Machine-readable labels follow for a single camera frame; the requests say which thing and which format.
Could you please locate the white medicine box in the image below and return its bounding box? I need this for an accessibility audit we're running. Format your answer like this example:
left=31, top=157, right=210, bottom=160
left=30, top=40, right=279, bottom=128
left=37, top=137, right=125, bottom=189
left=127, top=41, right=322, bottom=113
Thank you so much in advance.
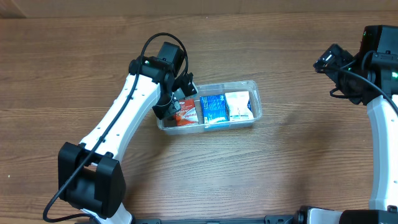
left=224, top=91, right=254, bottom=121

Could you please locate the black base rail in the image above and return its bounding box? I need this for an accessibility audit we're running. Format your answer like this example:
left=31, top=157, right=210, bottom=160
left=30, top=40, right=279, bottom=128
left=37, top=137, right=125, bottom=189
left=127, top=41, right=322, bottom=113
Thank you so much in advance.
left=132, top=215, right=295, bottom=224

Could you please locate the left black cable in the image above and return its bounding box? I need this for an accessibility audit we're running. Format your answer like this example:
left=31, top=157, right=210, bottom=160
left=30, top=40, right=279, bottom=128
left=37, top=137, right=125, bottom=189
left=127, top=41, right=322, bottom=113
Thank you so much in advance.
left=42, top=32, right=190, bottom=223

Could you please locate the red medicine box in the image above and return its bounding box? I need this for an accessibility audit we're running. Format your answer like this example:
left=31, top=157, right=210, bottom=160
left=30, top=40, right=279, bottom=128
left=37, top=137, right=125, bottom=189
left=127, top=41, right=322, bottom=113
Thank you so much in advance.
left=174, top=99, right=198, bottom=126

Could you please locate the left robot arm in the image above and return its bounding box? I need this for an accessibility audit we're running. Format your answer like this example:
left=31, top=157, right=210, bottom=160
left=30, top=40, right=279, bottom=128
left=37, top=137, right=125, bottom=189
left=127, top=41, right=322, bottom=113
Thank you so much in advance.
left=57, top=42, right=198, bottom=223

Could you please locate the clear plastic container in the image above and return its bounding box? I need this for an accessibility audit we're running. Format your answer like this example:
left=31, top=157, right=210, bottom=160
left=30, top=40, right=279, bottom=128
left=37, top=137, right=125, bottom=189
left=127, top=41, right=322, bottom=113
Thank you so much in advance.
left=157, top=80, right=262, bottom=135

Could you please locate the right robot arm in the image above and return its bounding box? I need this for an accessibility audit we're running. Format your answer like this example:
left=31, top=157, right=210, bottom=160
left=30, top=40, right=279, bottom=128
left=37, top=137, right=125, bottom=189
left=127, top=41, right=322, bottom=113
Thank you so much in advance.
left=277, top=25, right=397, bottom=224

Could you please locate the blue medicine box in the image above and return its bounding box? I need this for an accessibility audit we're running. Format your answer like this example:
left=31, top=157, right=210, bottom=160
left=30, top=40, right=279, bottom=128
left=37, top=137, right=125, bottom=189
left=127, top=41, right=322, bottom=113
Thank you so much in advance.
left=200, top=95, right=228, bottom=124

